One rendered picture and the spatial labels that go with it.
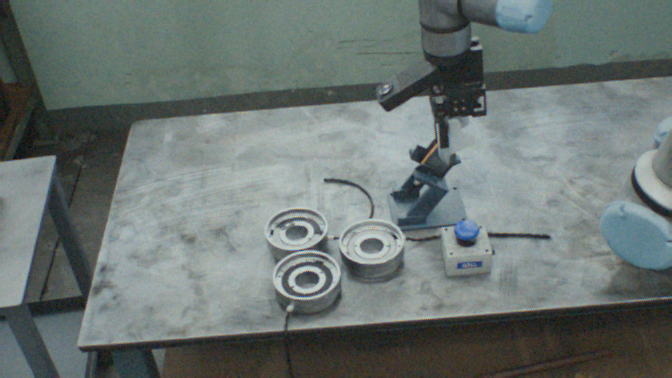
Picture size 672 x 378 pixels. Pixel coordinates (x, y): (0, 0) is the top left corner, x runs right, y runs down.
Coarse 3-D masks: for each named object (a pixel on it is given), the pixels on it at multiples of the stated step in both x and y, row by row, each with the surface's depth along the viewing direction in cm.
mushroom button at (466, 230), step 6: (462, 222) 131; (468, 222) 131; (456, 228) 131; (462, 228) 130; (468, 228) 130; (474, 228) 130; (456, 234) 130; (462, 234) 130; (468, 234) 129; (474, 234) 130; (468, 240) 130
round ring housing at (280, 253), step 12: (276, 216) 141; (288, 216) 142; (312, 216) 142; (264, 228) 138; (288, 228) 140; (300, 228) 141; (312, 228) 139; (324, 228) 139; (288, 240) 137; (324, 240) 137; (276, 252) 136; (288, 252) 135
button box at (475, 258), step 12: (444, 228) 135; (480, 228) 134; (444, 240) 133; (456, 240) 132; (480, 240) 132; (444, 252) 133; (456, 252) 130; (468, 252) 130; (480, 252) 130; (492, 252) 134; (456, 264) 131; (468, 264) 131; (480, 264) 131
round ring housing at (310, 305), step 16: (288, 256) 133; (304, 256) 134; (320, 256) 133; (304, 272) 132; (320, 272) 132; (336, 272) 131; (336, 288) 128; (288, 304) 127; (304, 304) 126; (320, 304) 127
